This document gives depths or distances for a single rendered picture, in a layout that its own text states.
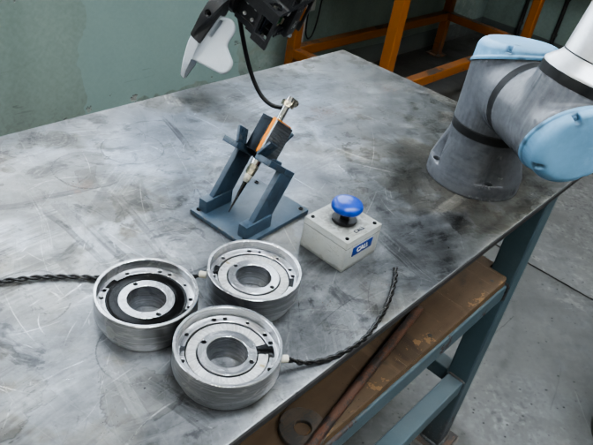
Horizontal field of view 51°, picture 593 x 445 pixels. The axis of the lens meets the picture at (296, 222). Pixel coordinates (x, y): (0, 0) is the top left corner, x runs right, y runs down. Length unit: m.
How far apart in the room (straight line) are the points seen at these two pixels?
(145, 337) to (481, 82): 0.59
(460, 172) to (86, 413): 0.64
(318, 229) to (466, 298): 0.51
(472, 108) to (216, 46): 0.41
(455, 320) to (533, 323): 1.01
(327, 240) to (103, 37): 1.82
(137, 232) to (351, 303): 0.28
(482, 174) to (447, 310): 0.29
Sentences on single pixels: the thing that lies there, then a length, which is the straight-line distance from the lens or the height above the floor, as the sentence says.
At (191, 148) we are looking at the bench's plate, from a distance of 0.99.
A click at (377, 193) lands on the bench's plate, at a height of 0.80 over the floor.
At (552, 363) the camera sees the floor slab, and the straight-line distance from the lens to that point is 2.05.
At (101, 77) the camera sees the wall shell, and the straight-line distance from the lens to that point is 2.53.
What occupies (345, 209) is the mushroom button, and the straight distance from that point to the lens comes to 0.76.
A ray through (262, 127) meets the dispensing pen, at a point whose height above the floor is 0.93.
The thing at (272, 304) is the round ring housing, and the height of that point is 0.83.
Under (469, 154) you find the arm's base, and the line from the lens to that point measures 0.99.
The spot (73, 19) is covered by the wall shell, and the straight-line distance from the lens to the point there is 2.40.
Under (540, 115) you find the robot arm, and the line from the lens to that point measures 0.85.
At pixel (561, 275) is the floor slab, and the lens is 2.43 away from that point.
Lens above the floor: 1.28
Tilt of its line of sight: 35 degrees down
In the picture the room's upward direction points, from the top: 10 degrees clockwise
